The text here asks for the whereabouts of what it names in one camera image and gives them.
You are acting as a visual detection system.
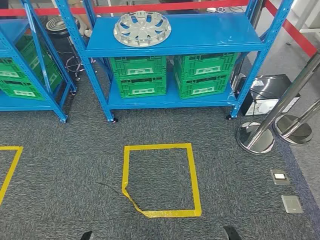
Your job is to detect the black cardboard box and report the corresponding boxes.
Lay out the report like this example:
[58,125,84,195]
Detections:
[240,74,301,117]

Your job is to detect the black robot foot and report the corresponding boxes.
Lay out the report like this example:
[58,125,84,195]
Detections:
[79,230,95,240]
[223,225,242,240]

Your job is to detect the black robot left foot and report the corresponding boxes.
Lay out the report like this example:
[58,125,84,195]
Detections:
[79,230,95,240]

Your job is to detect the plain silver floor socket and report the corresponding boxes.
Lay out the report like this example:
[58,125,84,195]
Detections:
[281,194,304,215]

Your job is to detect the blue metal shelf rack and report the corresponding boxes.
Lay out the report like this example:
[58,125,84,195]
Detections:
[0,0,78,124]
[54,0,294,123]

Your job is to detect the black round stool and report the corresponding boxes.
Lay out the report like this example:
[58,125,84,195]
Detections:
[45,15,97,82]

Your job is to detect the white power strip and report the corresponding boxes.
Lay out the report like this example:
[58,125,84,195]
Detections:
[206,6,227,14]

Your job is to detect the chrome stanchion post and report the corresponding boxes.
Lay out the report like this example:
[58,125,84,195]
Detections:
[273,97,320,147]
[235,49,320,156]

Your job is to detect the person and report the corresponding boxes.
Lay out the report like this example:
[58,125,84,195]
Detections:
[71,0,102,38]

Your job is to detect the thin black floor cable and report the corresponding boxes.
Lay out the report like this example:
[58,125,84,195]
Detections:
[96,182,122,197]

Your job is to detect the black robot right foot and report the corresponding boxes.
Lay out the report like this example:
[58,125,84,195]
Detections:
[223,225,242,240]

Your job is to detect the red barrier belt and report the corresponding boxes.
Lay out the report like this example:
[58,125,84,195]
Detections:
[0,0,251,17]
[264,0,318,58]

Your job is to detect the yellow floor tape square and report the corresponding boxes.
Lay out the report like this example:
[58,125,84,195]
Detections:
[0,145,24,207]

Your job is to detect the silver plastic wheel hubcap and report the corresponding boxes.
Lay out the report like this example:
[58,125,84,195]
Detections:
[113,10,172,48]

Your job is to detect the floor socket with white centre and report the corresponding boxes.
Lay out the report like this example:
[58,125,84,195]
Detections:
[269,168,291,186]

